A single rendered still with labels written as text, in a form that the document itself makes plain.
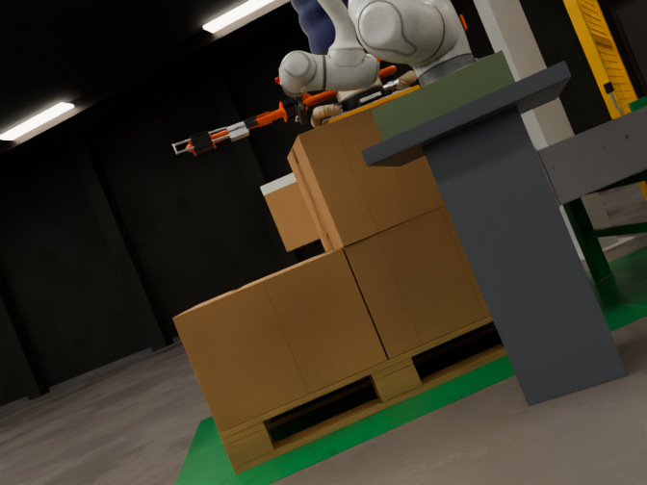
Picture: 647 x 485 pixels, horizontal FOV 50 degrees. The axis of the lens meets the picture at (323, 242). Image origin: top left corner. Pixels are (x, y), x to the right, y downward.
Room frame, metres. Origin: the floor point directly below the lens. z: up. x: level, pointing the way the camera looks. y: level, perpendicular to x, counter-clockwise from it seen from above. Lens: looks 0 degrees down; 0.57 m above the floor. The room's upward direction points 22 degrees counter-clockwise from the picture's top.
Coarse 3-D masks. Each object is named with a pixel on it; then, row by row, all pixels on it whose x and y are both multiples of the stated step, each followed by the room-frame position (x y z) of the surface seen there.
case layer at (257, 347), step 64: (320, 256) 2.40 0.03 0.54; (384, 256) 2.30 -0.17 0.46; (448, 256) 2.32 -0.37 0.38; (192, 320) 2.23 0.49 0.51; (256, 320) 2.25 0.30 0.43; (320, 320) 2.27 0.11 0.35; (384, 320) 2.29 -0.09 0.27; (448, 320) 2.31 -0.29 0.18; (256, 384) 2.24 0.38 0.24; (320, 384) 2.26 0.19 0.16
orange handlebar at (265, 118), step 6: (378, 60) 2.27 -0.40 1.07; (390, 66) 2.51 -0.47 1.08; (384, 72) 2.50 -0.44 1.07; (390, 72) 2.55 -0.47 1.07; (330, 90) 2.48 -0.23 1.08; (312, 96) 2.48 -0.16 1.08; (318, 96) 2.48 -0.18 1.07; (324, 96) 2.48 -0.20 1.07; (330, 96) 2.53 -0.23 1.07; (306, 102) 2.47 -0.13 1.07; (312, 102) 2.48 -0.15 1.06; (318, 102) 2.52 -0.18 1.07; (264, 114) 2.46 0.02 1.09; (270, 114) 2.46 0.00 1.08; (276, 114) 2.46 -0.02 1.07; (282, 114) 2.47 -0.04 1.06; (258, 120) 2.45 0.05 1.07; (264, 120) 2.46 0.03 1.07; (270, 120) 2.47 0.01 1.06; (222, 132) 2.44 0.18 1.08; (216, 138) 2.44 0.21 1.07
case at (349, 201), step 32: (320, 128) 2.29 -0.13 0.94; (352, 128) 2.31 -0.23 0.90; (288, 160) 2.66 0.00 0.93; (320, 160) 2.28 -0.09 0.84; (352, 160) 2.30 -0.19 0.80; (416, 160) 2.33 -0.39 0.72; (320, 192) 2.30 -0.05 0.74; (352, 192) 2.29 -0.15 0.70; (384, 192) 2.31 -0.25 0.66; (416, 192) 2.32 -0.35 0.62; (320, 224) 2.55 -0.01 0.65; (352, 224) 2.29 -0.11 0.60; (384, 224) 2.30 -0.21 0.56
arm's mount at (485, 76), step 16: (480, 64) 1.62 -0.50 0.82; (496, 64) 1.61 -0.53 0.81; (448, 80) 1.64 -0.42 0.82; (464, 80) 1.63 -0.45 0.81; (480, 80) 1.62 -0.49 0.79; (496, 80) 1.61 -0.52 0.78; (512, 80) 1.60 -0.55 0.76; (416, 96) 1.66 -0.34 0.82; (432, 96) 1.65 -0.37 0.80; (448, 96) 1.65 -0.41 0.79; (464, 96) 1.64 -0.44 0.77; (480, 96) 1.63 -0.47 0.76; (384, 112) 1.69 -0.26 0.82; (400, 112) 1.68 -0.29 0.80; (416, 112) 1.67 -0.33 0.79; (432, 112) 1.66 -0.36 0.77; (448, 112) 1.65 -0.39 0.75; (384, 128) 1.69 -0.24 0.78; (400, 128) 1.68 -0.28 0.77
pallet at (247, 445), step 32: (480, 320) 2.32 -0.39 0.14; (416, 352) 2.30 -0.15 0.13; (480, 352) 2.41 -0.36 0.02; (352, 384) 2.75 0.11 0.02; (384, 384) 2.28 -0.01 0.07; (416, 384) 2.29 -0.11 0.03; (288, 416) 2.67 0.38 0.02; (352, 416) 2.27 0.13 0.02; (256, 448) 2.23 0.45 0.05; (288, 448) 2.24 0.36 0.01
